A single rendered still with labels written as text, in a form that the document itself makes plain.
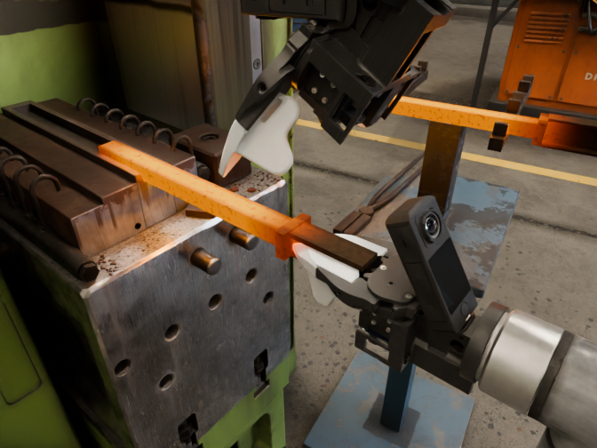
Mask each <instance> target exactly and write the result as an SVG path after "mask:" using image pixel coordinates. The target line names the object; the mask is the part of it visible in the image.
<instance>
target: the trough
mask: <svg viewBox="0 0 597 448"><path fill-rule="evenodd" d="M12 109H13V110H15V111H17V112H19V113H21V114H22V115H24V116H27V117H29V118H31V119H33V120H35V121H37V122H38V123H40V124H43V125H45V126H47V127H49V128H51V129H53V130H54V131H56V132H59V133H61V134H63V135H65V136H67V137H69V138H70V139H72V140H75V141H77V142H79V143H81V144H83V145H85V146H86V147H88V148H91V149H93V150H95V151H97V152H99V148H98V146H100V145H103V144H106V143H109V142H110V140H107V139H105V138H103V137H101V136H99V135H97V134H95V133H93V132H90V131H87V130H85V129H84V128H82V127H80V126H78V125H75V124H72V123H70V122H69V121H67V120H65V119H62V118H60V117H58V116H55V115H54V114H51V113H49V112H47V111H45V110H43V109H41V108H38V107H36V106H34V105H32V104H27V105H23V106H20V107H16V108H12Z"/></svg>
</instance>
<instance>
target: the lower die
mask: <svg viewBox="0 0 597 448"><path fill-rule="evenodd" d="M27 104H32V105H34V106H36V107H38V108H41V109H43V110H45V111H47V112H49V113H51V114H54V115H55V116H58V117H60V118H62V119H65V120H67V121H69V122H70V123H72V124H75V125H78V126H80V127H82V128H84V129H85V130H87V131H90V132H93V133H95V134H97V135H99V136H101V137H103V138H105V139H107V140H110V141H113V140H116V141H119V142H121V143H123V144H124V145H127V146H129V147H131V148H135V149H137V150H138V151H141V152H143V153H145V154H147V155H150V156H152V157H154V158H157V159H159V160H161V161H164V162H165V163H167V164H171V165H173V166H175V167H177V168H180V169H181V170H183V171H186V172H189V173H191V174H194V175H195V176H197V169H196V162H195V156H193V155H190V154H188V153H186V152H184V151H182V150H179V149H177V148H175V152H171V146H169V145H167V144H165V143H162V142H161V141H159V140H158V141H157V143H156V144H153V139H152V138H150V137H148V136H146V135H144V134H142V133H140V134H139V136H135V131H134V130H132V129H129V128H127V127H125V126H124V127H123V130H120V129H119V124H117V123H115V122H112V121H110V120H108V123H104V117H101V116H98V115H95V114H94V116H90V112H89V111H87V110H84V109H82V108H81V111H76V106H75V105H72V104H70V103H67V102H65V101H64V100H60V99H58V98H54V99H51V100H45V101H41V102H37V103H36V102H34V101H32V100H28V101H24V102H21V103H17V104H13V105H10V106H6V107H2V108H1V109H2V112H3V113H1V114H0V146H3V147H7V148H8V149H10V150H11V151H12V153H13V154H14V155H19V156H22V157H24V158H25V159H26V161H27V162H28V164H35V165H37V166H39V167H40V168H41V169H42V171H43V173H44V174H51V175H53V176H55V177H56V178H57V179H58V181H59V183H60V186H61V190H60V191H57V190H56V188H55V185H54V183H53V181H52V180H48V179H44V180H40V181H39V182H38V183H37V184H36V186H35V192H36V197H37V200H38V202H39V204H40V207H41V210H42V212H43V215H44V219H45V221H46V222H47V224H49V226H50V228H51V229H52V231H54V232H55V233H57V234H58V235H59V236H61V237H62V238H64V239H65V240H66V241H68V242H69V243H70V244H72V245H73V246H74V247H75V248H77V249H78V250H79V251H81V252H83V253H84V254H85V255H87V256H88V257H89V258H90V257H91V256H93V255H95V254H97V253H99V252H102V251H104V250H106V249H107V248H109V247H111V246H113V245H115V244H117V243H119V242H121V241H123V240H124V239H126V238H128V237H130V236H133V235H135V234H137V233H139V232H140V231H142V230H144V229H146V228H148V227H150V226H152V225H154V224H156V223H157V222H159V221H161V220H164V219H166V218H168V217H170V216H172V214H174V213H176V212H179V211H181V210H183V209H185V208H187V206H188V205H189V203H188V202H186V201H184V200H182V199H180V198H178V197H176V196H174V195H172V194H170V193H168V192H166V191H164V190H162V189H160V188H158V187H156V186H154V185H152V184H150V183H148V182H146V181H145V182H144V180H143V177H142V175H141V173H140V172H137V171H135V170H133V169H132V168H130V167H127V166H125V165H123V164H120V163H118V162H117V161H115V160H113V159H111V158H109V157H107V156H104V155H102V154H101V153H99V152H97V151H95V150H93V149H91V148H88V147H86V146H85V145H83V144H81V143H79V142H77V141H75V140H72V139H70V138H69V137H67V136H65V135H63V134H61V133H59V132H56V131H54V130H53V129H51V128H49V127H47V126H45V125H43V124H40V123H38V122H37V121H35V120H33V119H31V118H29V117H27V116H24V115H22V114H21V113H19V112H17V111H15V110H13V109H12V108H16V107H20V106H23V105H27ZM22 165H23V164H22V162H21V161H20V160H17V159H14V160H13V161H11V160H10V161H8V162H7V163H6V164H5V165H4V173H5V176H6V178H7V180H8V182H9V185H10V187H11V190H12V193H13V195H14V198H15V200H16V201H17V202H19V205H20V206H21V207H22V209H24V208H23V206H22V203H21V201H20V197H19V195H18V192H17V189H16V188H15V185H14V183H13V174H14V172H15V171H16V170H17V169H18V168H19V167H20V166H22ZM36 176H38V173H37V171H36V170H34V169H29V171H28V172H25V171H23V172H22V173H21V174H20V176H19V182H20V186H21V188H22V191H23V193H24V196H25V198H26V200H27V203H28V207H29V210H30V211H31V212H32V213H34V217H36V218H37V219H38V220H39V218H38V215H37V213H36V208H35V206H34V204H33V201H32V199H31V196H30V194H29V190H28V188H29V184H30V182H31V181H32V179H34V178H35V177H36ZM197 177H198V176H197ZM39 221H40V220H39ZM137 223H140V224H141V227H140V229H135V225H136V224H137Z"/></svg>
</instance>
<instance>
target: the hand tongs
mask: <svg viewBox="0 0 597 448"><path fill-rule="evenodd" d="M424 154H425V150H424V151H423V152H422V153H421V154H420V155H418V156H417V157H416V158H415V159H414V160H413V161H411V162H410V163H409V164H408V165H407V166H406V167H404V168H403V169H402V170H401V171H400V172H399V173H397V174H396V175H395V176H394V177H393V178H392V179H391V180H390V181H388V182H387V184H385V186H384V187H382V188H381V189H380V190H379V191H378V192H377V193H376V194H375V195H374V197H372V198H371V200H370V202H369V203H368V205H367V206H363V207H361V208H360V209H359V212H357V211H353V212H351V213H350V214H349V215H348V216H347V217H345V218H344V219H343V220H342V221H341V222H340V223H339V224H338V225H337V226H336V227H335V228H334V229H333V234H345V235H351V236H356V235H357V234H358V233H359V232H360V231H361V230H362V229H363V228H364V227H365V226H366V225H367V224H369V223H370V222H371V217H373V214H374V211H375V210H377V209H378V208H380V207H382V206H383V205H385V204H387V203H388V202H389V201H391V200H392V199H393V198H394V197H395V196H397V195H398V194H399V193H400V192H401V191H402V190H403V189H404V188H405V187H406V186H407V185H408V184H410V183H411V182H412V181H413V180H414V179H415V178H416V177H417V176H418V175H419V174H420V173H421V170H422V165H421V166H420V167H419V168H418V169H417V170H416V171H415V172H414V173H412V174H411V175H410V176H409V178H408V179H406V181H404V182H403V183H402V184H401V185H400V186H399V187H398V188H397V189H396V190H394V191H393V192H392V193H391V194H390V195H389V196H387V197H386V198H384V199H383V200H381V201H380V202H378V203H376V204H375V202H376V201H377V200H378V198H379V197H380V196H381V195H382V194H383V193H384V192H385V191H387V190H388V189H389V188H390V187H391V186H392V185H393V184H394V183H395V182H396V181H398V179H400V178H401V176H403V174H405V173H406V172H407V171H408V170H409V169H410V168H411V167H412V166H414V165H415V164H416V163H417V162H418V161H419V160H420V159H422V158H423V157H424Z"/></svg>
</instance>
